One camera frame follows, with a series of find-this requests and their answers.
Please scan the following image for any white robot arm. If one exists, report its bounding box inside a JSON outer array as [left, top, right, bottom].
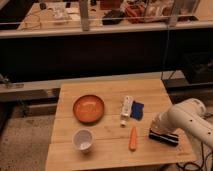
[[150, 98, 213, 149]]

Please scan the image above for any white tube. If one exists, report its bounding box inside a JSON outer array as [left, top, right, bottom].
[[120, 96, 133, 127]]

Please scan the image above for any orange plate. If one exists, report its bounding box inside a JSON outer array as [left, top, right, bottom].
[[73, 95, 105, 124]]

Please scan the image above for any blue cloth piece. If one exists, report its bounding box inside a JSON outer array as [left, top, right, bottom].
[[131, 101, 144, 120]]

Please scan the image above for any orange carrot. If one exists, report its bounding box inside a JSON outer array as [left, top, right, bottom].
[[129, 126, 137, 151]]

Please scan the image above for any white cup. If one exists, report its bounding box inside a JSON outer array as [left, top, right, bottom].
[[72, 129, 93, 154]]

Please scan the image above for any black object on bench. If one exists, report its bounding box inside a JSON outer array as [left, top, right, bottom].
[[102, 10, 124, 25]]

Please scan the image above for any red object on bench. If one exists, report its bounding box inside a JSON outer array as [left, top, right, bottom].
[[125, 5, 145, 23]]

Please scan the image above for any black box right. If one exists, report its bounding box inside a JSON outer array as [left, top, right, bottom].
[[181, 52, 213, 83]]

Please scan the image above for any grey metal post left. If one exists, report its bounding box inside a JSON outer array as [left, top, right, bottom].
[[79, 0, 90, 31]]

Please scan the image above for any grey metal post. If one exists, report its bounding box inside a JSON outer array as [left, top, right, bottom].
[[167, 0, 183, 27], [79, 0, 90, 31]]

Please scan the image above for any grey metal post right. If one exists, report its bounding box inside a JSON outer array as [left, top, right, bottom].
[[167, 0, 183, 27]]

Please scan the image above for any black cable on floor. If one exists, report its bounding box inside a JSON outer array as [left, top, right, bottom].
[[175, 141, 213, 171]]

